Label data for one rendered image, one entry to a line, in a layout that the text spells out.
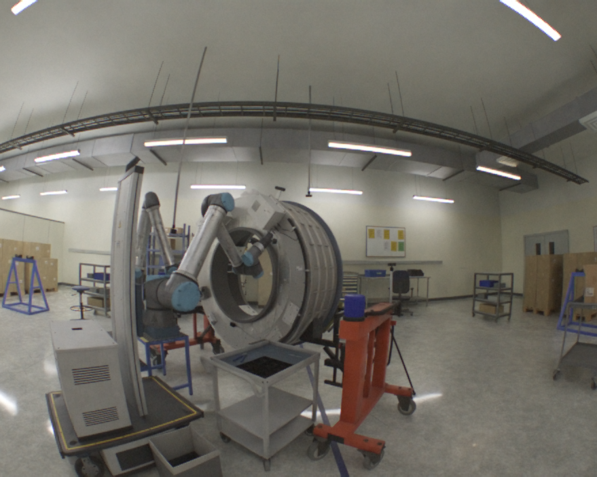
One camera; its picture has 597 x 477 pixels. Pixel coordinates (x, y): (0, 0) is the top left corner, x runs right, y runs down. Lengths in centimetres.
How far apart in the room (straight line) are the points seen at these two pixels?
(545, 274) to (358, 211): 552
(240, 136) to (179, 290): 460
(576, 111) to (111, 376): 605
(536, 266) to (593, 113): 387
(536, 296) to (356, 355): 610
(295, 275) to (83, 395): 157
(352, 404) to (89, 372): 146
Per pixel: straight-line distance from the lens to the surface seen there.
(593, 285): 337
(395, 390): 231
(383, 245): 808
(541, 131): 555
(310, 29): 378
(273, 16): 365
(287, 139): 550
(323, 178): 794
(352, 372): 163
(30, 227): 970
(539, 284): 715
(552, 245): 986
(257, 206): 206
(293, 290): 194
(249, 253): 179
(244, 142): 550
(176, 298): 127
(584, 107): 520
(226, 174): 797
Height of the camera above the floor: 129
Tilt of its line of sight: 5 degrees up
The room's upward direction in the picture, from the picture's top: 1 degrees clockwise
